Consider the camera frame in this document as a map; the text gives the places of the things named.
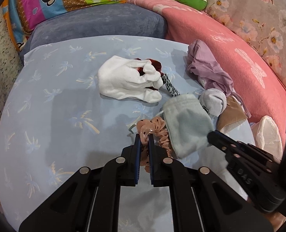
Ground pink blanket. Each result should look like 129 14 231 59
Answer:
127 0 286 126

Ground pink polka dot scrunchie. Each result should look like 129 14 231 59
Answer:
136 116 175 173

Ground beige stocking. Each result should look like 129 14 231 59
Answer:
217 95 247 133

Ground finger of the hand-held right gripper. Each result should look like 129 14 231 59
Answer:
207 130 281 165

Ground black white patterned sock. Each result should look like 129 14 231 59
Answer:
161 74 181 97

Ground pale green sock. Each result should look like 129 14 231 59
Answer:
162 94 214 159

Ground white socks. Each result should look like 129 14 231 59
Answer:
98 55 163 103

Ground bin with white bag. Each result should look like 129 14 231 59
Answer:
250 115 282 157

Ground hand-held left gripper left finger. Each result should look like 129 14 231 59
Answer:
19 133 142 232

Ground blue-grey cushion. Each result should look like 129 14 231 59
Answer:
19 3 169 61

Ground dark red scrunchie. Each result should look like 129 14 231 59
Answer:
133 58 162 90

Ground grey sock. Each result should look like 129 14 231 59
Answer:
199 88 227 118

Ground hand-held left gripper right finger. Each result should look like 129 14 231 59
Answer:
148 133 274 232

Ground purple cloth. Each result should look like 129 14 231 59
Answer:
186 39 248 118

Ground grey floral sheet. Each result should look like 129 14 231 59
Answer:
191 0 286 95

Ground light blue printed cloth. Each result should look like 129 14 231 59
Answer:
0 35 255 232

